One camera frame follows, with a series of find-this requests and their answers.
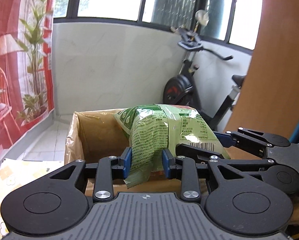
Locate green snack bag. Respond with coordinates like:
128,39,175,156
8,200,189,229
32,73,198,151
114,104,230,188

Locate cardboard box with plastic liner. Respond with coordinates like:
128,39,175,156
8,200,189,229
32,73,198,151
64,108,299,225

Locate wooden board panel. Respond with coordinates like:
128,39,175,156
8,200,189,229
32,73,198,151
224,0,299,140

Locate black exercise bike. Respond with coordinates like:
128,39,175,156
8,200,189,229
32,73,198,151
162,9,245,131

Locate checkered floral tablecloth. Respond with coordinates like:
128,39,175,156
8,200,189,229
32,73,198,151
0,159,64,239

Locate black framed window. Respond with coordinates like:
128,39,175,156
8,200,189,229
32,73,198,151
54,0,263,53

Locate pink printed backdrop cloth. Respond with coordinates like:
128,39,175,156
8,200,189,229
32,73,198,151
0,0,54,158

